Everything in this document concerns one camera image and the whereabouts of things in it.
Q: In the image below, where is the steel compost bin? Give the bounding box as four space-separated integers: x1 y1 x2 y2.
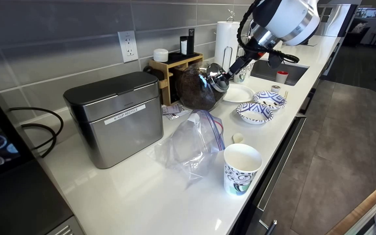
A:
62 71 163 168

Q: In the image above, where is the patterned paper cup near edge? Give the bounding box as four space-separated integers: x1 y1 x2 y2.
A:
223 143 262 195

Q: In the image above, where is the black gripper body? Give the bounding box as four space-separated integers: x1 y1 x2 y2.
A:
227 54 251 78

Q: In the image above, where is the chrome jar lid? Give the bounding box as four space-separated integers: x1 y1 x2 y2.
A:
204 62 229 92

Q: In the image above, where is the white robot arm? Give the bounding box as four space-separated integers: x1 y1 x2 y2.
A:
224 0 319 78

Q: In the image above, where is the blue patterned paper bowl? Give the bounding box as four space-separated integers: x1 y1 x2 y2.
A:
236 102 272 125

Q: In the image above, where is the paper towel roll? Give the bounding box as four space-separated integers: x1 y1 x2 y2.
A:
214 20 240 70

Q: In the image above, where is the white wall outlet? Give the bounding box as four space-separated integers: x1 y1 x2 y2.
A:
117 31 138 62

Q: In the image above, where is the glass coffee bean jar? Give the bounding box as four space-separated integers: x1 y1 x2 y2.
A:
173 62 225 110

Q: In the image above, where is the black pod holder box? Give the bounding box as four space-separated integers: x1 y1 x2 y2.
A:
180 28 194 55

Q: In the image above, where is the black power cable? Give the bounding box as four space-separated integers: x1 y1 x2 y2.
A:
6 105 65 159

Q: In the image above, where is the clear zip plastic bag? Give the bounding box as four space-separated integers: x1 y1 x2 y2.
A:
154 109 224 186

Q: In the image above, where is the wooden pod organizer rack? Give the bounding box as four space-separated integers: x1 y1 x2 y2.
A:
147 52 203 105

